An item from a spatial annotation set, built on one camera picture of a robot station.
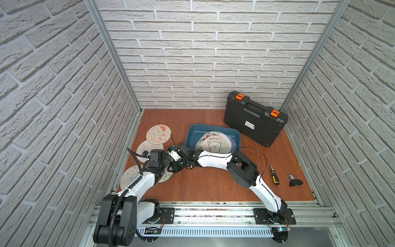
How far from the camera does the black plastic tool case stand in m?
0.83

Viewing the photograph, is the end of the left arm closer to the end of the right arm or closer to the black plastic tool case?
the end of the right arm

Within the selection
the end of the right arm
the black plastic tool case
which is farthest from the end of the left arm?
the black plastic tool case
